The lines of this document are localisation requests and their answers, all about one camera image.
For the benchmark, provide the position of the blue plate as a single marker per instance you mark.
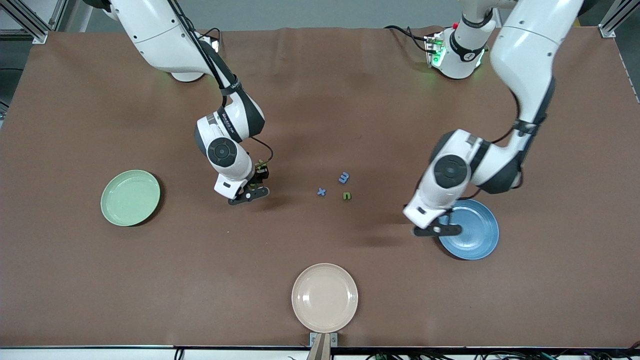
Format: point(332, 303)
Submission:
point(475, 235)

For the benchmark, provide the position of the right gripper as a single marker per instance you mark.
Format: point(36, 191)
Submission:
point(260, 174)

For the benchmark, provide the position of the grey base connector panel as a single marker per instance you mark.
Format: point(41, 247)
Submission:
point(434, 50)
point(212, 44)

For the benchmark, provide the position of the blue letter m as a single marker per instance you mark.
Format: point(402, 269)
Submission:
point(344, 177)

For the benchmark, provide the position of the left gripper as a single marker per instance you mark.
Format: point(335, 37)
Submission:
point(449, 211)

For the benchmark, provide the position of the beige camera support pole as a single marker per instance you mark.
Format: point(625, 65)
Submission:
point(320, 350)

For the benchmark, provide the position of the brown table mat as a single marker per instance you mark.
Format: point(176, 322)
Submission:
point(320, 100)

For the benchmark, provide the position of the green plate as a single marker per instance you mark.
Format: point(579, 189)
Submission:
point(130, 200)

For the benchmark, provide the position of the aluminium frame post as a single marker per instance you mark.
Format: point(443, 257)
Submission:
point(607, 31)
point(40, 36)

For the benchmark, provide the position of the grey metal mount bracket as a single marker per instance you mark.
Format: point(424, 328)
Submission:
point(334, 340)

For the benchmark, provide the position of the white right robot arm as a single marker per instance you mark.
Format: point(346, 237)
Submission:
point(150, 40)

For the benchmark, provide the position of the beige plate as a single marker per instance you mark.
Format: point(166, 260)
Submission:
point(325, 297)

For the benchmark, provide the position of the white table edge rail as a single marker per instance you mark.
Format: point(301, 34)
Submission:
point(75, 354)

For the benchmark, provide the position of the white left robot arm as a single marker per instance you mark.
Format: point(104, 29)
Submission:
point(525, 55)

